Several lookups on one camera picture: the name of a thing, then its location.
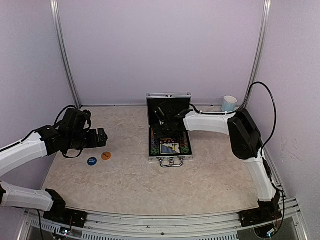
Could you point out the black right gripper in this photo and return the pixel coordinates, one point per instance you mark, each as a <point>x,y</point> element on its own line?
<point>159,134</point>

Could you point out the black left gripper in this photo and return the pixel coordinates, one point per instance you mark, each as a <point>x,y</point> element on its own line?
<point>94,143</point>

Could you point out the aluminium poker case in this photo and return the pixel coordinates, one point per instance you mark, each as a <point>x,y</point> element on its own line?
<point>152,101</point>

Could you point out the green chip group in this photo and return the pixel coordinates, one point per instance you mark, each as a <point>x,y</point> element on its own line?
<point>185,150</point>

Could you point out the green chip stack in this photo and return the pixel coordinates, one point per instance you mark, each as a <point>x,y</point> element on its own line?
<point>154,150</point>

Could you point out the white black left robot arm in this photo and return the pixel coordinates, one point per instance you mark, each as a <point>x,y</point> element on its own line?
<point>48,201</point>

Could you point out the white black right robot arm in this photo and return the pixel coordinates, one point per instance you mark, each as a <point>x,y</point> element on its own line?
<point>246,145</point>

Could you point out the orange round button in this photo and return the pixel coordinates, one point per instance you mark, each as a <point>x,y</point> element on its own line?
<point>106,155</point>

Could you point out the red dice row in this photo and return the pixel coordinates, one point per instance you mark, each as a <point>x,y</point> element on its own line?
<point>167,141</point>

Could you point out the right poker chip row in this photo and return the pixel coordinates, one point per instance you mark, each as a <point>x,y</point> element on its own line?
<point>184,142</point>

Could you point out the poker chip row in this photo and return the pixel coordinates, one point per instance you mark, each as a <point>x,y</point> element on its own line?
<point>184,142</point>
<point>154,142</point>

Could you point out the left poker chip row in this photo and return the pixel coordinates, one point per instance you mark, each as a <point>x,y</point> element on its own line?
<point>154,142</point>

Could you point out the blue small blind button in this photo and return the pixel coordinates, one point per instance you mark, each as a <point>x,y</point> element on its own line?
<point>92,161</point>

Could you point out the white swirl plate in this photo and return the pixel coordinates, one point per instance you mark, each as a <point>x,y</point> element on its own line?
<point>214,109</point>

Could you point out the light blue ribbed cup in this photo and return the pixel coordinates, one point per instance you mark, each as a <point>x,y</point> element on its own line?
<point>229,103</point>

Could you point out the front aluminium rail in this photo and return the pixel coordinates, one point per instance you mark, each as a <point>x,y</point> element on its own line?
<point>214,226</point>

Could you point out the right aluminium frame post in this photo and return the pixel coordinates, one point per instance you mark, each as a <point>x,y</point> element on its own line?
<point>259,48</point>

